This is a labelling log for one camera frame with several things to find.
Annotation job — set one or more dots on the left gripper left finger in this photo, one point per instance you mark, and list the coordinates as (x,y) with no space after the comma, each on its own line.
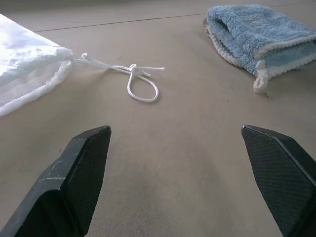
(74,182)

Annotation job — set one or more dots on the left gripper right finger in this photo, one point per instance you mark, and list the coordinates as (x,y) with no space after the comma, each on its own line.
(284,182)

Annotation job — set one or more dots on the light blue fluffy towel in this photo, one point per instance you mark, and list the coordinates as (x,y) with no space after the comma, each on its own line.
(259,32)

